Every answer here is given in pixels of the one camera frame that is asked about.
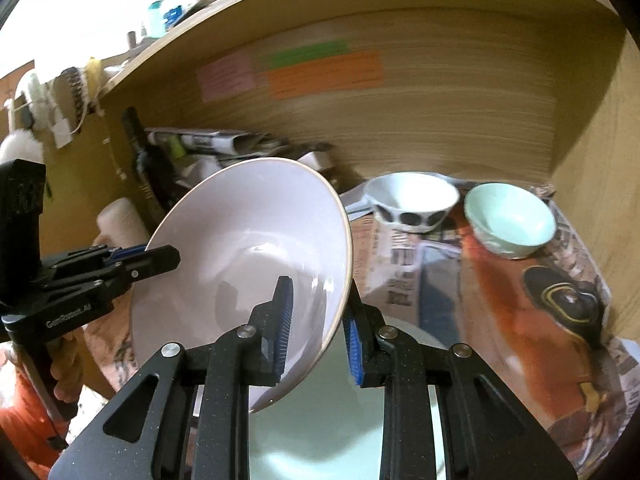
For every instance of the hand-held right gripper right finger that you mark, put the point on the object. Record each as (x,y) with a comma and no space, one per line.
(354,355)

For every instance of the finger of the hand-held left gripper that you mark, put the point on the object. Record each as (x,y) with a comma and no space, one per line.
(125,252)
(150,262)

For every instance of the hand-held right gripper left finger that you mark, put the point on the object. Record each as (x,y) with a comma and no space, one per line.
(285,320)

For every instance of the white plate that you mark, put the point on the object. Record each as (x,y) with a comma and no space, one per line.
(320,435)

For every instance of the pale pink bowl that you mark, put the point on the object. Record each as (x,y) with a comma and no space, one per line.
(240,240)

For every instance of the white bowl with black dots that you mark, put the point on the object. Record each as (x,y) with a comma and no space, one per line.
(410,195)

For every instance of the mint green bowl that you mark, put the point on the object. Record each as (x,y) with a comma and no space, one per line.
(510,215)

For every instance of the person's left hand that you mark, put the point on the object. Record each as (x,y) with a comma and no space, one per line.
(62,375)

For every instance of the beige foam cylinder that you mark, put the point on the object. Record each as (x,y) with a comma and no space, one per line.
(120,220)

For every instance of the dark wine bottle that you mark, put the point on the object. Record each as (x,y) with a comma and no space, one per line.
(145,160)

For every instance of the orange garment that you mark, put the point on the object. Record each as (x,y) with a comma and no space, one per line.
(22,410)

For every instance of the folded newspapers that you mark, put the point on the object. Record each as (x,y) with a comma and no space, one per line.
(220,142)

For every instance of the white fluffy ball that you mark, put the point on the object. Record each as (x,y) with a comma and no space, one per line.
(17,145)

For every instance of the newspaper sheet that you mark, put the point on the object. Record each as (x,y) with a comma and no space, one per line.
(500,310)

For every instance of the white card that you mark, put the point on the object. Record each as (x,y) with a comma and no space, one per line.
(317,157)

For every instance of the braided headband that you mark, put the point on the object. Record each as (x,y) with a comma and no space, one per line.
(75,90)

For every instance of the white fluffy headband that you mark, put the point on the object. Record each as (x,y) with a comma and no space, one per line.
(32,90)

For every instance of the pink sticky note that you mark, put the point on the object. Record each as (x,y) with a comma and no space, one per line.
(227,77)

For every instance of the orange sticky note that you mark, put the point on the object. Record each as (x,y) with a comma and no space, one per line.
(325,76)

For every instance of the blue liquid bottle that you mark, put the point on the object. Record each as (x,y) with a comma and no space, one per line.
(172,7)

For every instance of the green sticky note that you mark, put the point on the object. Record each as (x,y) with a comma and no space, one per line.
(307,52)

